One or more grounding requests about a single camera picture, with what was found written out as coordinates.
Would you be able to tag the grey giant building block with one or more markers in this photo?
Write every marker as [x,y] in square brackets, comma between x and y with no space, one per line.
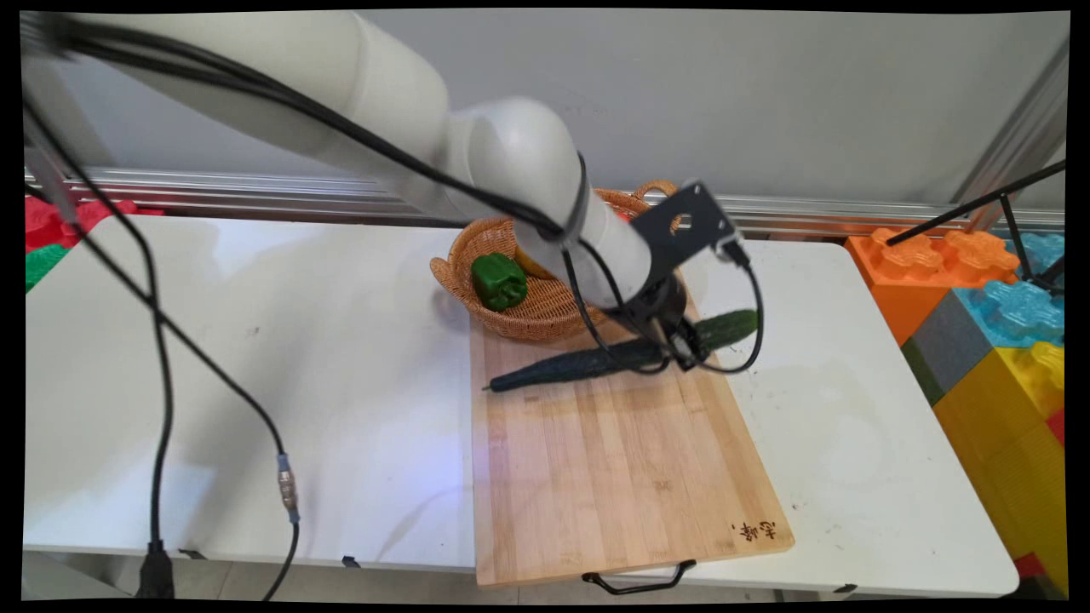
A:
[949,345]

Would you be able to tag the wooden cutting board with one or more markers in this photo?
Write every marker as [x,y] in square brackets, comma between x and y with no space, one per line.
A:
[613,468]

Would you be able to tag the red giant building block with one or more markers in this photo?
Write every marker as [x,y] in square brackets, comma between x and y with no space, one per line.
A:
[1057,426]

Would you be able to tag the yellow orange toy vegetable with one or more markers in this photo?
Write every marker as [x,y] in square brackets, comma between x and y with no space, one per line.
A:
[532,265]

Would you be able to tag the green foam block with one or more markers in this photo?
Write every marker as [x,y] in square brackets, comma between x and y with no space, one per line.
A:
[43,264]

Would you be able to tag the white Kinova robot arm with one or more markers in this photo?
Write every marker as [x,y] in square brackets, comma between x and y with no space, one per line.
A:
[383,85]

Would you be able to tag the orange giant building block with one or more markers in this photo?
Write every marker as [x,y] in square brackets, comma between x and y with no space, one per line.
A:
[903,281]

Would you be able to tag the black tripod stand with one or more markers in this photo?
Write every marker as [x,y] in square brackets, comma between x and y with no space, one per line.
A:
[979,203]

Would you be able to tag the yellow giant building block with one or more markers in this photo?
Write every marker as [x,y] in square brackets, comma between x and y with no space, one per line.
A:
[1005,443]

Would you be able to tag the blue giant building block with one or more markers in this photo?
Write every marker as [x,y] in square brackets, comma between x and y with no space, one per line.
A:
[1022,311]

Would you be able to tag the woven wicker basket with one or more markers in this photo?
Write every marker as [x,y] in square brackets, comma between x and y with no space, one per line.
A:
[545,311]

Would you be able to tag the long dark green cucumber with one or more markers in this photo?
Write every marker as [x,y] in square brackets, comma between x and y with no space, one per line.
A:
[553,368]

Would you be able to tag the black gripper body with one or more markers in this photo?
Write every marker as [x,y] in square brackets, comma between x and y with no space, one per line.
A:
[656,305]

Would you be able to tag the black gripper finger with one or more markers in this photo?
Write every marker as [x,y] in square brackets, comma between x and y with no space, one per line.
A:
[697,342]
[678,351]

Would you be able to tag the green bell pepper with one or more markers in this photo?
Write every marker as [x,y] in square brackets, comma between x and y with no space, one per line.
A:
[499,281]

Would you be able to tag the aluminium rail along wall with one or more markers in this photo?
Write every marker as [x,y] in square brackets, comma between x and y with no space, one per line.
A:
[255,191]

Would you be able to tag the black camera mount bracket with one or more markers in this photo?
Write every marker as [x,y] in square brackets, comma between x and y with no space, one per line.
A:
[668,247]

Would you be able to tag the red foam block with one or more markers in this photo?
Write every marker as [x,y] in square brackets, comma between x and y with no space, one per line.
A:
[60,220]

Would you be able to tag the aluminium frame post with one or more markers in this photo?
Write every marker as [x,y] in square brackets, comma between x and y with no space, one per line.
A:
[1018,136]

